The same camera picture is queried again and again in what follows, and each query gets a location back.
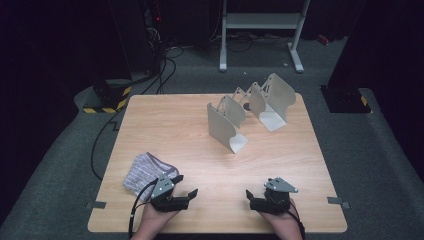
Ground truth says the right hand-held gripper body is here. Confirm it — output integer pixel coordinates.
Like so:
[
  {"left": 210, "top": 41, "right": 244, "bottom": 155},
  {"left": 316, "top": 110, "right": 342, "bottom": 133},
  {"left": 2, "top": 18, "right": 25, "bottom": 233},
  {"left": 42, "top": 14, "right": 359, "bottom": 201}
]
[{"left": 249, "top": 176, "right": 299, "bottom": 215}]

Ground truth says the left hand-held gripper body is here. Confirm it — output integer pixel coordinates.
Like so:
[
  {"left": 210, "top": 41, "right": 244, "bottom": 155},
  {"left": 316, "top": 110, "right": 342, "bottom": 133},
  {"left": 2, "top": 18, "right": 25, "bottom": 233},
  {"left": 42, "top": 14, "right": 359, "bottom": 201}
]
[{"left": 149, "top": 173, "right": 190, "bottom": 213}]

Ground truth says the striped grey cloth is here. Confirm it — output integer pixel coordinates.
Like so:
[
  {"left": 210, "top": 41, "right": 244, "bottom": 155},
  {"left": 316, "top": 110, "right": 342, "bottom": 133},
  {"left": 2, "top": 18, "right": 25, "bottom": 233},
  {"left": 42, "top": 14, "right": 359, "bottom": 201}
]
[{"left": 122, "top": 152, "right": 180, "bottom": 203}]

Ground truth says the expandable grey metal bookend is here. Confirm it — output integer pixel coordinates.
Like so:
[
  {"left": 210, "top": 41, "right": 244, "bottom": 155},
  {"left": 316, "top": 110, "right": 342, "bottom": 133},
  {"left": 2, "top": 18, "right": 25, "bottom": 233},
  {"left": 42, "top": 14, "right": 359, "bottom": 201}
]
[{"left": 206, "top": 72, "right": 297, "bottom": 154}]

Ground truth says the grey tape piece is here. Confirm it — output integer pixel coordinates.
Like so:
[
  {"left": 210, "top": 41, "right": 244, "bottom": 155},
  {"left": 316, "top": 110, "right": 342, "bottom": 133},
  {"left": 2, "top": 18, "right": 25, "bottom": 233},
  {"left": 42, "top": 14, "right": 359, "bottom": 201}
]
[
  {"left": 327, "top": 196, "right": 351, "bottom": 210},
  {"left": 86, "top": 200, "right": 108, "bottom": 210}
]

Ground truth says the black base with wide hazard stripes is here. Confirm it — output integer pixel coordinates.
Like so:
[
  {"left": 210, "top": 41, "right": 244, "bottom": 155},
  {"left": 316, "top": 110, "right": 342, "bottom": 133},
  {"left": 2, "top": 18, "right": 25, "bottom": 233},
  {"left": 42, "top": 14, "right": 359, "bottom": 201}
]
[{"left": 83, "top": 84, "right": 133, "bottom": 114}]

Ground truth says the black base with small hazard stripe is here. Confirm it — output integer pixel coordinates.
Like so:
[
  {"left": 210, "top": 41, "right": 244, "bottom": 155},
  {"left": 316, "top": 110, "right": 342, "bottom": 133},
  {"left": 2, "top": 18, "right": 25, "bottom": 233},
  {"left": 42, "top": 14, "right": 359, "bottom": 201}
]
[{"left": 319, "top": 84, "right": 373, "bottom": 114}]

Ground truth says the dark equipment rack with red light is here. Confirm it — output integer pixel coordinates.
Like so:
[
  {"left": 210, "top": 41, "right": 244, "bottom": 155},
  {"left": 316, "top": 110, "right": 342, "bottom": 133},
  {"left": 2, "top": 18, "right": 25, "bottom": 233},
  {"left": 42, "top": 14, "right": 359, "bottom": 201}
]
[{"left": 141, "top": 0, "right": 168, "bottom": 76}]

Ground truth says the white metal stand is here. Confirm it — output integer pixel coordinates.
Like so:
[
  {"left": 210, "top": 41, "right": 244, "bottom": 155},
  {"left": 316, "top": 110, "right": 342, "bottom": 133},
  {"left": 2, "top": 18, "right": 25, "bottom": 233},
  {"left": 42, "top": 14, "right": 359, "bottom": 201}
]
[{"left": 218, "top": 0, "right": 311, "bottom": 74}]

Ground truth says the long black floor cable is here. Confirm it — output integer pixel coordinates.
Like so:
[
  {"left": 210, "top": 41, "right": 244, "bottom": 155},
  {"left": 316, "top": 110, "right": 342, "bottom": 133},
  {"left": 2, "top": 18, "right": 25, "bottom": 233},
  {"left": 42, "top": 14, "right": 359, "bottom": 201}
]
[{"left": 90, "top": 46, "right": 184, "bottom": 182}]

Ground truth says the cable bundle under stand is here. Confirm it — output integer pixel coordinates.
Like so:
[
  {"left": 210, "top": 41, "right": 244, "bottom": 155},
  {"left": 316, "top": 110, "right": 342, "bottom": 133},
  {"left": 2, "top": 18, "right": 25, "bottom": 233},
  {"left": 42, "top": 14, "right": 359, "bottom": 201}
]
[{"left": 226, "top": 31, "right": 291, "bottom": 53}]

